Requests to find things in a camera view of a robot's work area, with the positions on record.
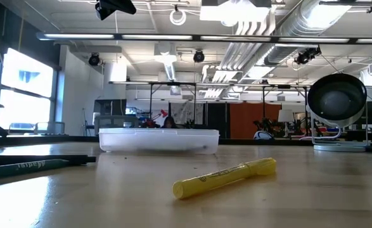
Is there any person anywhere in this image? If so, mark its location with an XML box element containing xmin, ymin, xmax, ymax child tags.
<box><xmin>160</xmin><ymin>116</ymin><xmax>179</xmax><ymax>129</ymax></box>

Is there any large bright window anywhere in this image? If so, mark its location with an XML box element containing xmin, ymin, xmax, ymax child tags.
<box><xmin>0</xmin><ymin>47</ymin><xmax>55</xmax><ymax>130</ymax></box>

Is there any white blue ball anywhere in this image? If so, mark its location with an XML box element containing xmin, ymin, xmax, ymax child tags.
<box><xmin>253</xmin><ymin>130</ymin><xmax>274</xmax><ymax>140</ymax></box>

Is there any orange partition wall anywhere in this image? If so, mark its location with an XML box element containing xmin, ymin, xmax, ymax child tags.
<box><xmin>229</xmin><ymin>103</ymin><xmax>281</xmax><ymax>139</ymax></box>

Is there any long LED light bar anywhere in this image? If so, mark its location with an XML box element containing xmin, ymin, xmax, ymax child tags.
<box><xmin>35</xmin><ymin>31</ymin><xmax>372</xmax><ymax>45</ymax></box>

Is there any clear plastic supply box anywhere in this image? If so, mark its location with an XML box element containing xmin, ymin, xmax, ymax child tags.
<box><xmin>98</xmin><ymin>127</ymin><xmax>221</xmax><ymax>155</ymax></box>

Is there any white camera cylinder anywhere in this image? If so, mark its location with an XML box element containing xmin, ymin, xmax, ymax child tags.
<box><xmin>306</xmin><ymin>73</ymin><xmax>369</xmax><ymax>153</ymax></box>

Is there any red desk lamp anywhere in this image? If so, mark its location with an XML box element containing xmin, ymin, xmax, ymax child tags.
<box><xmin>155</xmin><ymin>109</ymin><xmax>169</xmax><ymax>123</ymax></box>

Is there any yellow highlighter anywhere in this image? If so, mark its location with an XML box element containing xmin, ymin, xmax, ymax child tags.
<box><xmin>172</xmin><ymin>157</ymin><xmax>278</xmax><ymax>200</ymax></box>

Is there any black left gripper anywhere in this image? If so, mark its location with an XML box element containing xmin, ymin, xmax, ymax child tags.
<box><xmin>95</xmin><ymin>0</ymin><xmax>138</xmax><ymax>20</ymax></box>

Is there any white lampshade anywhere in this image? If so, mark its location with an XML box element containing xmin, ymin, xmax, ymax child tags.
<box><xmin>278</xmin><ymin>110</ymin><xmax>295</xmax><ymax>124</ymax></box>

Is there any dark green printed marker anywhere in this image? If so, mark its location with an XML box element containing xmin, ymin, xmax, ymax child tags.
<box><xmin>0</xmin><ymin>158</ymin><xmax>71</xmax><ymax>182</ymax></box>

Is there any silver ventilation duct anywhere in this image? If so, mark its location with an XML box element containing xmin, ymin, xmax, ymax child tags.
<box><xmin>264</xmin><ymin>0</ymin><xmax>353</xmax><ymax>64</ymax></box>

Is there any black aluminium table frame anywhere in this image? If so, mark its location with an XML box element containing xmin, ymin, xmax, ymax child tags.
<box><xmin>0</xmin><ymin>134</ymin><xmax>372</xmax><ymax>148</ymax></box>

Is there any dark cabinet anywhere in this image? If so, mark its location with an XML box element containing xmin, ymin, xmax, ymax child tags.
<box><xmin>93</xmin><ymin>99</ymin><xmax>128</xmax><ymax>117</ymax></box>

